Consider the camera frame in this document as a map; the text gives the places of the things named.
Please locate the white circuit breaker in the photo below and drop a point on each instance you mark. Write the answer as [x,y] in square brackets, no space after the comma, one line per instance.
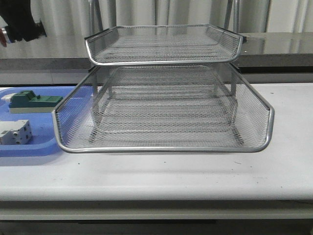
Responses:
[15,132]

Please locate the grey stone counter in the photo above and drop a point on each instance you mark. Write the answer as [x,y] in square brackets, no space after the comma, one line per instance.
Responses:
[280,50]

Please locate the green knife switch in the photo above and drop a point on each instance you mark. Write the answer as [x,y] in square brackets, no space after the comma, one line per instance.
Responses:
[28,102]

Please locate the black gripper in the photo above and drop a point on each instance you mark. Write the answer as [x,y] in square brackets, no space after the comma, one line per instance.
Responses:
[20,23]

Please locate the silver rack frame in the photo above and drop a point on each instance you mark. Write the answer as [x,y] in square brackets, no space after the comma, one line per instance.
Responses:
[94,80]

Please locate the blue plastic tray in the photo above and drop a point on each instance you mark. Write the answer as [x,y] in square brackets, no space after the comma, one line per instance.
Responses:
[43,140]

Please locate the red emergency push button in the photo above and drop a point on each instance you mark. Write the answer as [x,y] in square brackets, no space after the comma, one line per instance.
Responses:
[4,38]

